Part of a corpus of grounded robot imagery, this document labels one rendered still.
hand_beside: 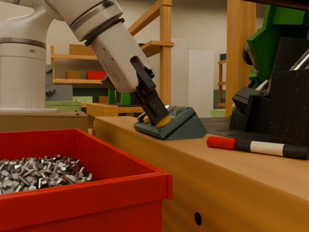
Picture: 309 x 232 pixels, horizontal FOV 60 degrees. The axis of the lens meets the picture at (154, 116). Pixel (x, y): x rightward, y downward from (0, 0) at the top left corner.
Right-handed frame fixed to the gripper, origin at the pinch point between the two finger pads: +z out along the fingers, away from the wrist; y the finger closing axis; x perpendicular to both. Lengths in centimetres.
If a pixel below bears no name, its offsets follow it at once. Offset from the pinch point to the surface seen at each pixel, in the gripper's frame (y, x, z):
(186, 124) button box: 2.3, 2.7, 5.1
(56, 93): -105, -8, -11
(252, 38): 1.5, 24.0, 0.4
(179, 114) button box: 1.6, 2.7, 3.1
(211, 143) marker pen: 11.3, 0.8, 6.2
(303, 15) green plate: 9.4, 28.6, 0.4
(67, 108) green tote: -76, -9, -3
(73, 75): -640, 70, -22
